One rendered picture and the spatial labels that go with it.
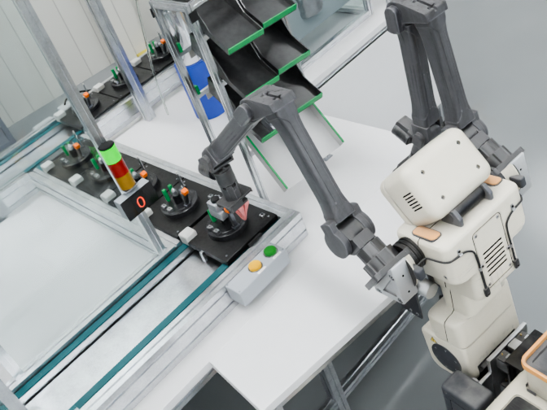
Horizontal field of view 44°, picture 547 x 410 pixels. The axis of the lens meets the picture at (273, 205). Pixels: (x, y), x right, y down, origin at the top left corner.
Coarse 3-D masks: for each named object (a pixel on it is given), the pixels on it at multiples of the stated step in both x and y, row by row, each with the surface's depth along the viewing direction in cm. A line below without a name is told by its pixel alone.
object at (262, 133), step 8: (208, 80) 222; (216, 96) 225; (232, 96) 226; (240, 96) 226; (232, 104) 217; (256, 128) 219; (264, 128) 219; (256, 136) 216; (264, 136) 218; (272, 136) 217
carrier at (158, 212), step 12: (180, 180) 242; (168, 192) 251; (180, 192) 245; (192, 192) 243; (204, 192) 244; (216, 192) 242; (156, 204) 247; (168, 204) 241; (180, 204) 239; (192, 204) 237; (204, 204) 238; (156, 216) 241; (168, 216) 238; (180, 216) 236; (192, 216) 235; (204, 216) 235; (156, 228) 238; (168, 228) 234; (180, 228) 232
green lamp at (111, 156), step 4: (112, 148) 197; (116, 148) 199; (100, 152) 197; (104, 152) 196; (108, 152) 197; (112, 152) 197; (116, 152) 199; (104, 156) 198; (108, 156) 197; (112, 156) 198; (116, 156) 199; (120, 156) 200; (104, 160) 199; (108, 160) 198; (112, 160) 198; (116, 160) 199; (108, 164) 200
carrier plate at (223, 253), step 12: (252, 216) 225; (276, 216) 223; (192, 228) 230; (204, 228) 228; (252, 228) 221; (264, 228) 220; (192, 240) 225; (204, 240) 223; (228, 240) 220; (240, 240) 218; (204, 252) 220; (216, 252) 217; (228, 252) 215; (240, 252) 215; (228, 264) 213
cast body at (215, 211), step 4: (216, 196) 218; (208, 200) 220; (212, 200) 217; (216, 200) 217; (208, 204) 218; (212, 204) 217; (216, 204) 217; (208, 208) 221; (212, 208) 218; (216, 208) 217; (220, 208) 218; (212, 212) 220; (216, 212) 219; (220, 212) 218; (224, 212) 218; (216, 216) 221; (220, 216) 218; (224, 216) 218
